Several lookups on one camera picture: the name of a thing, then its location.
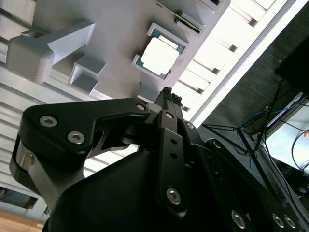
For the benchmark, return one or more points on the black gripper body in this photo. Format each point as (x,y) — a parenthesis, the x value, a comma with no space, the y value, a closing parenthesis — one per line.
(108,205)

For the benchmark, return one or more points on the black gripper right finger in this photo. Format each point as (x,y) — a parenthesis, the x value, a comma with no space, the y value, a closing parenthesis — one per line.
(224,174)

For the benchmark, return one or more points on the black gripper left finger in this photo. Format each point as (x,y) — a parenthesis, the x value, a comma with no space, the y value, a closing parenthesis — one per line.
(72,120)

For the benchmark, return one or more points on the silver CPU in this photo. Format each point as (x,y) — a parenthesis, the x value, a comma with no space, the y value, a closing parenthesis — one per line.
(158,56)

